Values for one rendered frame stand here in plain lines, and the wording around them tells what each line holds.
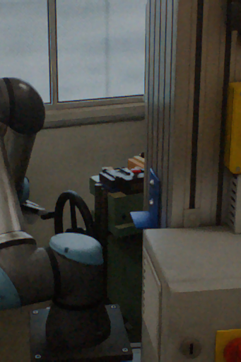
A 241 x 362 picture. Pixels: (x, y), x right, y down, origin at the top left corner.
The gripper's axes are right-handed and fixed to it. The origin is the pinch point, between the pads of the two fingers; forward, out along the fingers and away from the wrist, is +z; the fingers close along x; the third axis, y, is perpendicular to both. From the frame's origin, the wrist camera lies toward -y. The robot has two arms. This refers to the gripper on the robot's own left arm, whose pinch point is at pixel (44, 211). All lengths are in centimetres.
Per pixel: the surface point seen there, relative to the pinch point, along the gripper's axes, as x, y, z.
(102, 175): 9.2, -18.5, 7.8
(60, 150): -127, -4, 58
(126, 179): 18.2, -21.3, 10.3
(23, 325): -75, 72, 55
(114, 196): 18.0, -15.3, 9.5
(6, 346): -62, 77, 44
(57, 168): -127, 5, 61
